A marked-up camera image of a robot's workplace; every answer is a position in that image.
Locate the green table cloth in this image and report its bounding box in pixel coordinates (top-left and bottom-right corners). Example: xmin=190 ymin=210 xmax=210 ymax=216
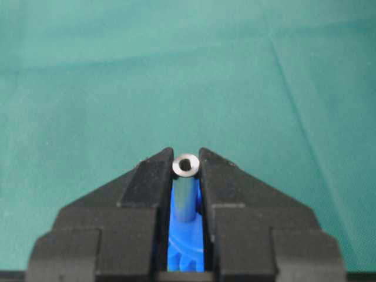
xmin=1 ymin=1 xmax=375 ymax=271

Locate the small metal shaft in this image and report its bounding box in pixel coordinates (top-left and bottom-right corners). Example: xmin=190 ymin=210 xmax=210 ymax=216
xmin=172 ymin=153 xmax=200 ymax=223

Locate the blue plastic gear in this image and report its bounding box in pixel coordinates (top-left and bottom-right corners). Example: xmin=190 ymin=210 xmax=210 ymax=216
xmin=167 ymin=179 xmax=204 ymax=272

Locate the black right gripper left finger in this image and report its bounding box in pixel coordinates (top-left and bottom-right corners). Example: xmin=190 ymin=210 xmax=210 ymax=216
xmin=26 ymin=147 xmax=174 ymax=281

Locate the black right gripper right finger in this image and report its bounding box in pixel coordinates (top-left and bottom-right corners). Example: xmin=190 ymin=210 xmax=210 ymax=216
xmin=199 ymin=148 xmax=347 ymax=281

